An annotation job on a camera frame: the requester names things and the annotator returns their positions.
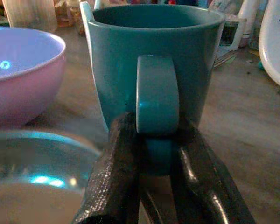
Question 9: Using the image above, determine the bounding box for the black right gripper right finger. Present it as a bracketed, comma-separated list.
[170, 121, 257, 224]

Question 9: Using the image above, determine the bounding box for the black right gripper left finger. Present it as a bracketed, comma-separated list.
[71, 112, 140, 224]

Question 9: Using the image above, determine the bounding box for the teal ceramic mug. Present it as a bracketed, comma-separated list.
[85, 3, 226, 177]

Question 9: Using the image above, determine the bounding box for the clear drinking glass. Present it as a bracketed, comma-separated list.
[0, 130, 103, 224]

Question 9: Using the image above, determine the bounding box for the pink bowl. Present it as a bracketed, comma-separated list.
[0, 26, 67, 128]

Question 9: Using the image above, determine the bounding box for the white plastic stand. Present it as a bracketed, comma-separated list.
[216, 17, 247, 62]

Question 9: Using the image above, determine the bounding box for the white plate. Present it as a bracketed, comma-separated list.
[258, 0, 280, 92]

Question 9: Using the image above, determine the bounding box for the white bottle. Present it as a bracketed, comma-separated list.
[238, 0, 259, 38]

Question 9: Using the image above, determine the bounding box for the translucent plastic container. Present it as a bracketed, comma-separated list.
[1, 0, 58, 33]

